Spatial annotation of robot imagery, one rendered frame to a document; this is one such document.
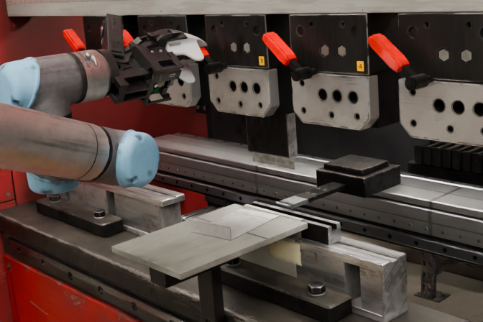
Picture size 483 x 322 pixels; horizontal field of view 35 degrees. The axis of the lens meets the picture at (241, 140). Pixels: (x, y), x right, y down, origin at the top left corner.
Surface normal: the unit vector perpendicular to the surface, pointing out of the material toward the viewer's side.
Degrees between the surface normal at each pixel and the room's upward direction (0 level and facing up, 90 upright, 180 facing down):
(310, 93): 90
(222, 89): 90
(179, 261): 0
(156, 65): 37
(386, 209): 90
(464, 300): 0
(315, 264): 90
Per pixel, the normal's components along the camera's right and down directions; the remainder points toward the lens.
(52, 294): -0.74, 0.21
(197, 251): -0.07, -0.97
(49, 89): 0.63, 0.16
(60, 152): 0.79, 0.28
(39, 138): 0.85, -0.04
